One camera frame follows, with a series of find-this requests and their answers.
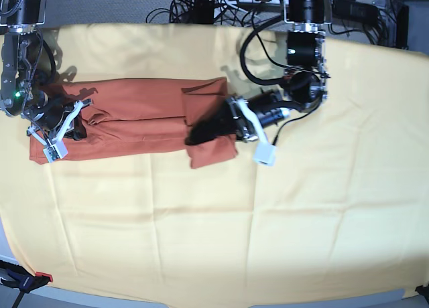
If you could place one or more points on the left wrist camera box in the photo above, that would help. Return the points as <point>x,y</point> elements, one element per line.
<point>264,154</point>

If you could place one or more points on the black tower case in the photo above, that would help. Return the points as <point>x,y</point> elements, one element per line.
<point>402,27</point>

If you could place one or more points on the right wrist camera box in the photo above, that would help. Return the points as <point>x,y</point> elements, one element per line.
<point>55,152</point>

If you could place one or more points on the orange-red T-shirt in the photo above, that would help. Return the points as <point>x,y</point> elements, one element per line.
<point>137,116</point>

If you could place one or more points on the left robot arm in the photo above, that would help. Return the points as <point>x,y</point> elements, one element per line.
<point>301,88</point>

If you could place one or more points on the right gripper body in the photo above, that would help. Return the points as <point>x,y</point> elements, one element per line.
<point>44,110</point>

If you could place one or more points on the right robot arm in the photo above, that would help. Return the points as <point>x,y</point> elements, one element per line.
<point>29,66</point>

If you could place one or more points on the black power adapter box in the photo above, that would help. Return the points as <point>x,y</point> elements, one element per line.
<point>355,11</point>

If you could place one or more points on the yellow table cloth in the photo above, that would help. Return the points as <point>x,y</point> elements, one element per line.
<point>342,213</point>

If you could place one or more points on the blue clamp with red tip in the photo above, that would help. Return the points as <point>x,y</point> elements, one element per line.
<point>14,276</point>

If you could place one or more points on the black clamp right corner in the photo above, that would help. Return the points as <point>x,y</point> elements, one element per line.
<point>423,291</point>

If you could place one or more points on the black central post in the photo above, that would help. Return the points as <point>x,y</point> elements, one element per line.
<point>202,12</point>

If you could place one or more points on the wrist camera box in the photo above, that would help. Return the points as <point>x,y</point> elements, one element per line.
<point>55,152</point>
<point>264,154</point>

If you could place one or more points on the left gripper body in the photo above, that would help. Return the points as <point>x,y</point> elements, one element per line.
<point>270,108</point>

